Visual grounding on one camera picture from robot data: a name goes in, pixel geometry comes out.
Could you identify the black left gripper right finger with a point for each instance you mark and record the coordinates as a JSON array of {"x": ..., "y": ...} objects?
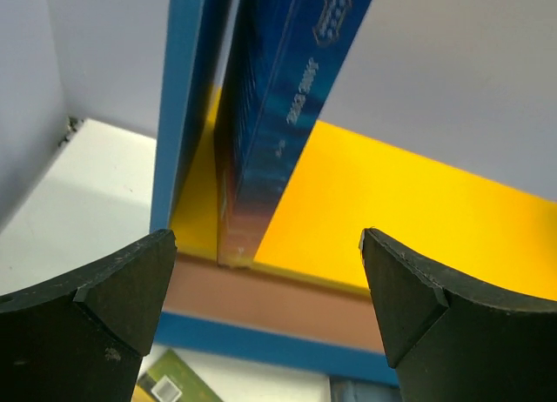
[{"x": 452, "y": 337}]

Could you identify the blue wooden bookshelf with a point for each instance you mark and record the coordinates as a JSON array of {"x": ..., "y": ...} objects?
[{"x": 440, "y": 131}]

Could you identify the blue green landscape book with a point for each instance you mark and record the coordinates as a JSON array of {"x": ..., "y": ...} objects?
[{"x": 170, "y": 379}]

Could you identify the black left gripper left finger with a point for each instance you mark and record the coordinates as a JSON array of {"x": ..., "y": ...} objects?
[{"x": 82, "y": 335}]

